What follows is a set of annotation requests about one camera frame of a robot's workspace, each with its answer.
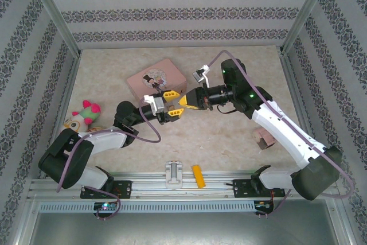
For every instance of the pink box with cartoon picture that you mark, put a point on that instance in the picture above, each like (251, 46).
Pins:
(166, 70)

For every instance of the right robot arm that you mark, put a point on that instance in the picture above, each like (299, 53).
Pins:
(286, 133)

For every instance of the aluminium frame post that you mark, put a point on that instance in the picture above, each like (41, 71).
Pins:
(306, 9)
(53, 9)

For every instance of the yellow block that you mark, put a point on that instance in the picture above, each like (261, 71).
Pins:
(198, 176)

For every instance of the pink wooden toy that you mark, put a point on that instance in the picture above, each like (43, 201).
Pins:
(263, 139)

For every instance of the white pink plush chicken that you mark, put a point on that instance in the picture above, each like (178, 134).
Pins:
(86, 113)

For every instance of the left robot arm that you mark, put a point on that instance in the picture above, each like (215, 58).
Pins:
(106, 140)

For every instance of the white plastic bracket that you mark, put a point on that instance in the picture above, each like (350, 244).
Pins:
(173, 174)

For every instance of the aluminium side rail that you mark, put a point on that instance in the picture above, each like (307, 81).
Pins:
(292, 84)
(74, 68)

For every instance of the small circuit board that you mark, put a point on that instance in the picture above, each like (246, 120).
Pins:
(263, 205)
(104, 206)

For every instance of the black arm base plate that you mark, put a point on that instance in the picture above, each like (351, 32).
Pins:
(242, 189)
(123, 189)

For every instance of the aluminium front rail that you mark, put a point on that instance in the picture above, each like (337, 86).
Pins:
(149, 183)

